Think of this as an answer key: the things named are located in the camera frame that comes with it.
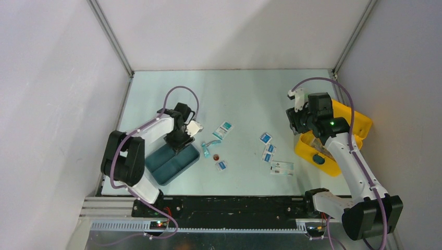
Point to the white flat labelled packet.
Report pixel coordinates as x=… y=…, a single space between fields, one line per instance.
x=282 y=168

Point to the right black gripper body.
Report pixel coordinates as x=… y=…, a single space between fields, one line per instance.
x=301 y=121

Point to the twisted teal wrapper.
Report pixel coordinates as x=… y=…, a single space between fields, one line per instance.
x=205 y=147

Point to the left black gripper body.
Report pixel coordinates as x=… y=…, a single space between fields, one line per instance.
x=179 y=139

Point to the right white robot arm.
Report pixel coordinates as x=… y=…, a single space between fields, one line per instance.
x=371 y=211

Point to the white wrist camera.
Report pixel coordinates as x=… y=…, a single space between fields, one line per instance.
x=193 y=127
x=298 y=96

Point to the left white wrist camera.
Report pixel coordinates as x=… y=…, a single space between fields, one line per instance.
x=193 y=127

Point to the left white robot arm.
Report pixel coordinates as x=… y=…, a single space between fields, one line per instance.
x=124 y=160

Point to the teal divided plastic tray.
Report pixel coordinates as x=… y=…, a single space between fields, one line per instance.
x=165 y=164

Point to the yellow medicine kit box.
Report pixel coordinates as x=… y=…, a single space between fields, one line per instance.
x=322 y=156

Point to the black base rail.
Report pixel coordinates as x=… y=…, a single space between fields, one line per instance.
x=229 y=212

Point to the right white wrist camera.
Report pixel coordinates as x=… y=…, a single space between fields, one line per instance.
x=298 y=96

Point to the teal gauze dressing packet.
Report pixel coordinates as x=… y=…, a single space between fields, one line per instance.
x=223 y=130

